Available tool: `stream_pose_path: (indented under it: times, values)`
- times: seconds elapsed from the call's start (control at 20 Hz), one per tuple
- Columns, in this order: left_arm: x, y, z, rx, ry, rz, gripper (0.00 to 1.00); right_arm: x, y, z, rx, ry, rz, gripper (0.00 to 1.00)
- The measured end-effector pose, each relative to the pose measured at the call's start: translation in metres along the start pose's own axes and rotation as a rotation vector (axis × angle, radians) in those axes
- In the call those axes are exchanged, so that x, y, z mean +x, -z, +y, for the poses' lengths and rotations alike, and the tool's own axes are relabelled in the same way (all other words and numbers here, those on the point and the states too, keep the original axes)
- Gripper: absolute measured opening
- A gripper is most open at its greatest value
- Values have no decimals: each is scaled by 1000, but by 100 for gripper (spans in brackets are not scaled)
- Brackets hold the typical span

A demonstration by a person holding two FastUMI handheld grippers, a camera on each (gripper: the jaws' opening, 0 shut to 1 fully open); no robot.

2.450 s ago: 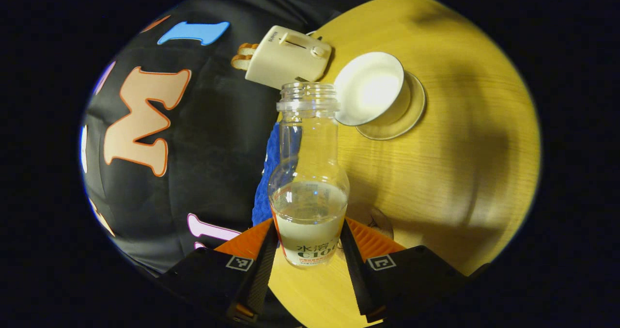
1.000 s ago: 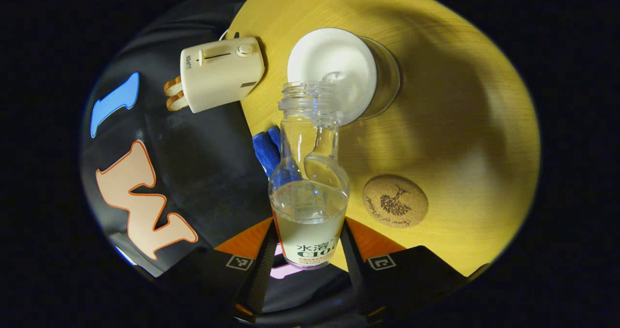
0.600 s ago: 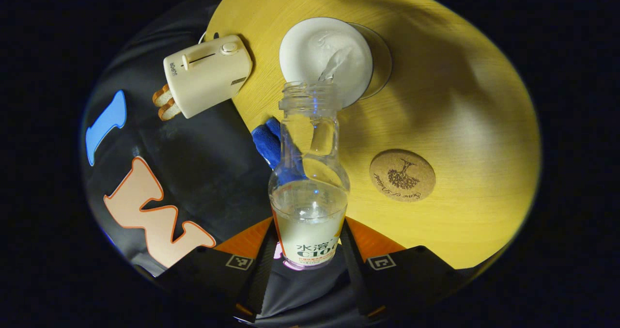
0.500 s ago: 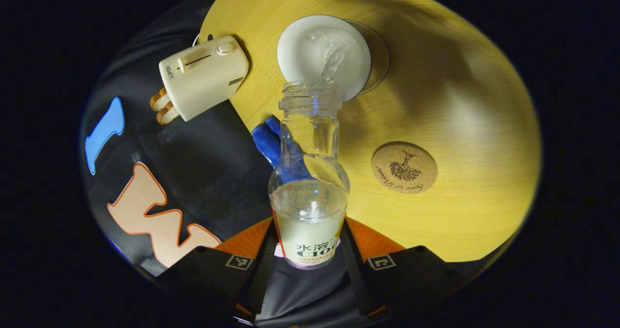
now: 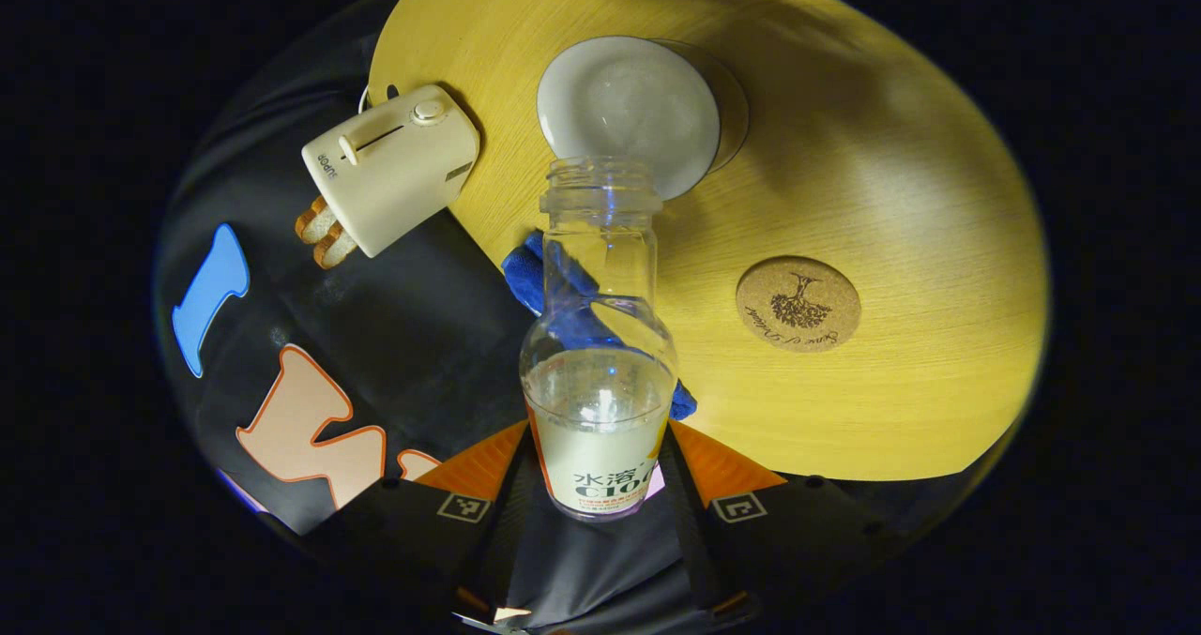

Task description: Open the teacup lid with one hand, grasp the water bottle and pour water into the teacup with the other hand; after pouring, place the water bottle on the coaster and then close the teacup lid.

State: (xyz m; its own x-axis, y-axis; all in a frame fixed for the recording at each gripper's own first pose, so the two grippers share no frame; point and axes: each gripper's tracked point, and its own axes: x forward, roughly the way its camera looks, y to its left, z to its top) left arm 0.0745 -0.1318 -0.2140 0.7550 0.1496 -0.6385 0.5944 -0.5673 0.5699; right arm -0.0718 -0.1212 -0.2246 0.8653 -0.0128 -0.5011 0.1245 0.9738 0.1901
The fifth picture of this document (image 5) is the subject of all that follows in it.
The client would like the white toaster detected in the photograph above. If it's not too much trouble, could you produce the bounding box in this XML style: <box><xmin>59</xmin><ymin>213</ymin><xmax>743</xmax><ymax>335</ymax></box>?
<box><xmin>300</xmin><ymin>83</ymin><xmax>481</xmax><ymax>259</ymax></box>

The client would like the blue folded towel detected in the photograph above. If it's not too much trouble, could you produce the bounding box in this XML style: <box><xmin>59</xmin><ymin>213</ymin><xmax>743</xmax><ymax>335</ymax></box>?
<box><xmin>500</xmin><ymin>230</ymin><xmax>700</xmax><ymax>422</ymax></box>

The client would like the round cork coaster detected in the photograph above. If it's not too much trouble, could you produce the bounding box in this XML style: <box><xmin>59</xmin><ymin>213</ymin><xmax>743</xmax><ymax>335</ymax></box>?
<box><xmin>736</xmin><ymin>256</ymin><xmax>862</xmax><ymax>353</ymax></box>

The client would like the glass teacup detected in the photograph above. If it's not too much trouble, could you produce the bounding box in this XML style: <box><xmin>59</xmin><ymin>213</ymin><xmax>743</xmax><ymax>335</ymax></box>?
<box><xmin>537</xmin><ymin>35</ymin><xmax>750</xmax><ymax>203</ymax></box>

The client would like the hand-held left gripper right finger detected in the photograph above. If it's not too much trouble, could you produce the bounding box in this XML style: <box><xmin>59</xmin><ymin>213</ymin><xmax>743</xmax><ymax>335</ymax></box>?
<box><xmin>660</xmin><ymin>419</ymin><xmax>904</xmax><ymax>619</ymax></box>

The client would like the clear water bottle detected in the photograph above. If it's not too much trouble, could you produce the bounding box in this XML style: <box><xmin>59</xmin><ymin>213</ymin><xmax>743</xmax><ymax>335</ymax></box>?
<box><xmin>519</xmin><ymin>155</ymin><xmax>679</xmax><ymax>522</ymax></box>

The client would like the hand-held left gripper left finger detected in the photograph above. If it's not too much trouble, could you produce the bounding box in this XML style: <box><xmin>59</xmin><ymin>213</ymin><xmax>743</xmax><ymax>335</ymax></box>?
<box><xmin>308</xmin><ymin>419</ymin><xmax>533</xmax><ymax>619</ymax></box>

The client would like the black backdrop cloth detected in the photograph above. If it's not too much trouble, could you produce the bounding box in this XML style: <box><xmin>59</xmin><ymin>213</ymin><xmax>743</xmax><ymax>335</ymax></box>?
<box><xmin>153</xmin><ymin>0</ymin><xmax>1014</xmax><ymax>631</ymax></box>

